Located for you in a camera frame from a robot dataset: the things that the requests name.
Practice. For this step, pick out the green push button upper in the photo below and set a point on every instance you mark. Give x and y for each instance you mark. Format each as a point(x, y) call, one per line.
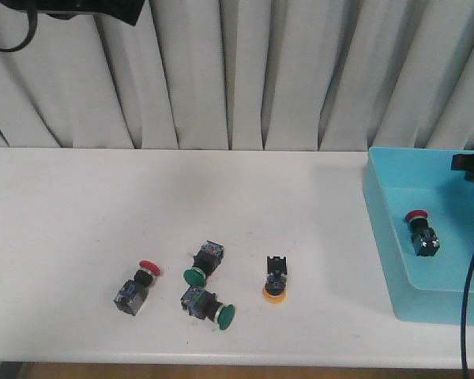
point(206, 261)

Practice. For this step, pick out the light blue plastic box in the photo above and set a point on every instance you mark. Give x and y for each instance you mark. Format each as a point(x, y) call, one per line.
point(397, 181)

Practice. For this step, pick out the yellow push button upside-down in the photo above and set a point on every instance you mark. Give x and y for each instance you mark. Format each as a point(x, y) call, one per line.
point(274, 289)

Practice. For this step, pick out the green push button lower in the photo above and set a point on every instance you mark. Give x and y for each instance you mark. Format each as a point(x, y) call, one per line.
point(202, 304)

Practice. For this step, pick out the red push button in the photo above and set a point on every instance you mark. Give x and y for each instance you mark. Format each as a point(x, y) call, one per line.
point(133, 293)
point(423, 237)

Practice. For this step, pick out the green push button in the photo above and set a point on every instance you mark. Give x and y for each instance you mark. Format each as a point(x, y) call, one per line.
point(206, 261)
point(202, 304)

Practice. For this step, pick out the white pleated curtain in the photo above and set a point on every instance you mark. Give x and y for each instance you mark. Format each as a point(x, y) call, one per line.
point(243, 75)

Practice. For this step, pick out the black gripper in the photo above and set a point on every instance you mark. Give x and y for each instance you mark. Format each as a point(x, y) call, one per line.
point(127, 11)

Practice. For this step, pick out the red push button lying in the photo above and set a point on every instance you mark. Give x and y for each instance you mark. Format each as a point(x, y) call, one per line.
point(133, 293)

